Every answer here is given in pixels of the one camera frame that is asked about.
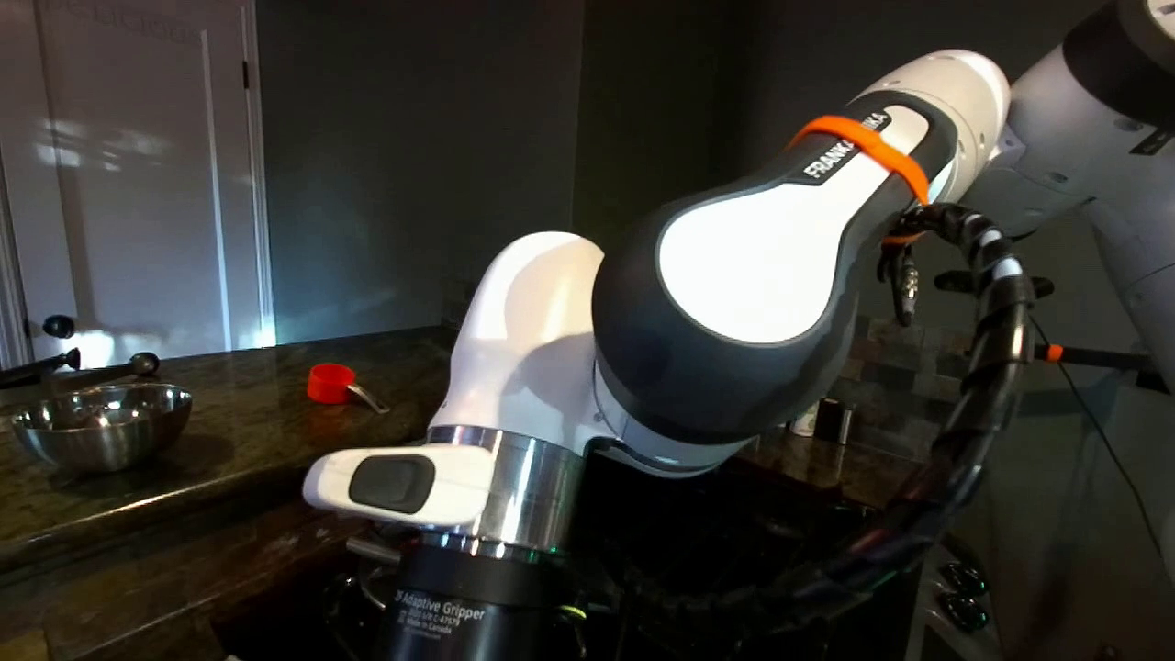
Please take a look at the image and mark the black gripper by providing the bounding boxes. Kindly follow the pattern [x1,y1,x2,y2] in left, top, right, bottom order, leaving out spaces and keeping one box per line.
[385,547,576,661]

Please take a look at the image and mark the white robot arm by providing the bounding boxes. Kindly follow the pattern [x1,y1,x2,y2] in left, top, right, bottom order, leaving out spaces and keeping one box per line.
[306,0,1175,661]

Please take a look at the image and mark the black stovetop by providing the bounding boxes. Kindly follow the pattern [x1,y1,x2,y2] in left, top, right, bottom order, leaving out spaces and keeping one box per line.
[215,458,916,661]

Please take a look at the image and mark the red measuring cup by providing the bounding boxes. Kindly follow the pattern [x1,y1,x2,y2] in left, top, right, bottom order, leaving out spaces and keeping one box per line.
[306,363,382,417]

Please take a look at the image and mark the white plastic bottle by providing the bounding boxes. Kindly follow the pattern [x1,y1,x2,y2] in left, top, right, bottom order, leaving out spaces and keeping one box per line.
[790,405,822,438]

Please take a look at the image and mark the stainless steel mixing bowl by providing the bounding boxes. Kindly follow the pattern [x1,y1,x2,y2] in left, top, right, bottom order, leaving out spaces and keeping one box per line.
[12,381,191,476]

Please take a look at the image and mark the stove control knob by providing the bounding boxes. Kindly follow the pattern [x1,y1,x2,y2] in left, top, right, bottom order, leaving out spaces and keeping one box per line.
[937,562,990,637]

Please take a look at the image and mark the white door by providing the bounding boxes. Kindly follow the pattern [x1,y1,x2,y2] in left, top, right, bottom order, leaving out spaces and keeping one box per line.
[0,0,275,367]

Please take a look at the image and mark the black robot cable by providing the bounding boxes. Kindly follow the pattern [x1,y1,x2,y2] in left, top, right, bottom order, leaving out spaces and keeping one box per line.
[608,200,1041,630]

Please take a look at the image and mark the black camera on stand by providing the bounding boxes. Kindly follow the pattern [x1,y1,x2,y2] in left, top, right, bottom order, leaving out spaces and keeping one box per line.
[931,271,1172,395]

